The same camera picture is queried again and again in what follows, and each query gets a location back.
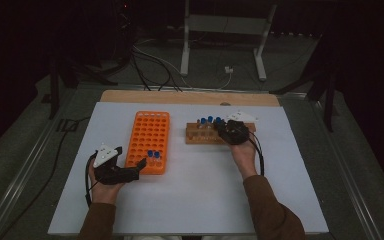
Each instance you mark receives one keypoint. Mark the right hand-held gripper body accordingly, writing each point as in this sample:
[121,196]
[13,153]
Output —
[235,133]

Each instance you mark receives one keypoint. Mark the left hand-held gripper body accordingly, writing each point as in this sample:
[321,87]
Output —
[113,175]

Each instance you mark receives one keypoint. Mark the blue-capped test tube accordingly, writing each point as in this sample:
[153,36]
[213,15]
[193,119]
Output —
[150,153]
[203,120]
[218,119]
[210,118]
[157,154]

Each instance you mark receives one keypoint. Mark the wooden tube rack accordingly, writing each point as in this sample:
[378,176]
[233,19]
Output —
[200,136]

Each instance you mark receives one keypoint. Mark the orange plastic tube rack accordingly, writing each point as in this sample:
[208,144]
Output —
[147,136]

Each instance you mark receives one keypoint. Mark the person's left hand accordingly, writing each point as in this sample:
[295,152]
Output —
[105,193]

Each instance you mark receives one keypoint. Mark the person's right hand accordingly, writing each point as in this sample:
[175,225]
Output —
[245,160]

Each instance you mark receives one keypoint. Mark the white table board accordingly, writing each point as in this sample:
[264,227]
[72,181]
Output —
[186,200]

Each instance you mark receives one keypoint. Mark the black tripod stand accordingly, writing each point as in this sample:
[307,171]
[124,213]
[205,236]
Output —
[328,100]
[55,90]

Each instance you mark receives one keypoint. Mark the white metal stand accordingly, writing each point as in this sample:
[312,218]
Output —
[226,24]

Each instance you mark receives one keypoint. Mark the dark equipment rack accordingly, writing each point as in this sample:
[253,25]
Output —
[125,30]

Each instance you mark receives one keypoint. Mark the metal floor rail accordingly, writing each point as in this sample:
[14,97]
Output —
[346,166]
[23,170]

